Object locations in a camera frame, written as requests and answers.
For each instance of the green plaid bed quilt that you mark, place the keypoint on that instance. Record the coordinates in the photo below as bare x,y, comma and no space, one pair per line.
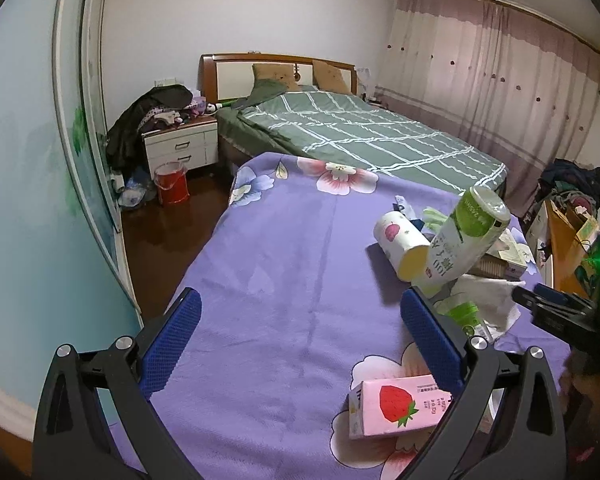
338,127

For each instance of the pile of clothes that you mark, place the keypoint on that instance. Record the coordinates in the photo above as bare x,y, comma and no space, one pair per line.
566,183

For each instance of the pink strawberry milk carton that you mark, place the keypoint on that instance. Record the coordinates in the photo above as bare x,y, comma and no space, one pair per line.
380,408

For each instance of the blue white foil wrapper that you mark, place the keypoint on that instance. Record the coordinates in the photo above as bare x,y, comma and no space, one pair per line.
401,205

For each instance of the white green cardboard box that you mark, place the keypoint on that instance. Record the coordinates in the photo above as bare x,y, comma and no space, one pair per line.
509,258

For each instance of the wooden bed headboard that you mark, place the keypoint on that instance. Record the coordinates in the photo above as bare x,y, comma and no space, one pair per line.
225,77

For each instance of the brown pillow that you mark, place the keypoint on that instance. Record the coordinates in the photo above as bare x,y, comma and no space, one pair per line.
329,78
281,73

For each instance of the white paper cup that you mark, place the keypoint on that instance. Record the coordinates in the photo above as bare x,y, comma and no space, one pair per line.
403,245

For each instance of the brown left pillow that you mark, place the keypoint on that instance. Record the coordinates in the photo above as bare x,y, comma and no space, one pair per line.
281,73

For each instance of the green plastic snack wrapper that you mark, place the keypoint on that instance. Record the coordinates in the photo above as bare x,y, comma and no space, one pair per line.
433,219

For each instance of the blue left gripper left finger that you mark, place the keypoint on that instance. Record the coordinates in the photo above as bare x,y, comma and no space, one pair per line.
163,341

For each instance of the purple floral table cloth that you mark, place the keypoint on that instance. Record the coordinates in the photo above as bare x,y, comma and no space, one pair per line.
299,305

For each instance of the red plastic bucket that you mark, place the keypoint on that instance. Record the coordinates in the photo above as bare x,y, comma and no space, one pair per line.
171,183

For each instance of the brown right pillow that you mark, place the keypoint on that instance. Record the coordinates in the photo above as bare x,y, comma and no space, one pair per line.
329,78

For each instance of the pink white window curtain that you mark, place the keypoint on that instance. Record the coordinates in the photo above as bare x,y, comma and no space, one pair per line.
516,87

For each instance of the white bedside nightstand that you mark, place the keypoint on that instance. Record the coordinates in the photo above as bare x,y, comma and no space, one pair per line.
194,144

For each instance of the white green tall bottle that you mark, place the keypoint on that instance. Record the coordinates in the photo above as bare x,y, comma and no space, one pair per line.
476,222

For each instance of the white paper napkin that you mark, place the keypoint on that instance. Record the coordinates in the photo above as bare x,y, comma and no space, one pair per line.
492,297

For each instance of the small green label bottle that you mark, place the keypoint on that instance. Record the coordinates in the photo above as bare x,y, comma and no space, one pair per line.
468,317

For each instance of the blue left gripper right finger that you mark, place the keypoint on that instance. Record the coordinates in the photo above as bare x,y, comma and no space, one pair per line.
439,342

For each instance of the wooden low cabinet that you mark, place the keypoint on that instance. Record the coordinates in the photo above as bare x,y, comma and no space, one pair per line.
560,242

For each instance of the dark clothes on nightstand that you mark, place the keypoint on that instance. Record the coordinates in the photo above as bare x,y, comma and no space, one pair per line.
125,150

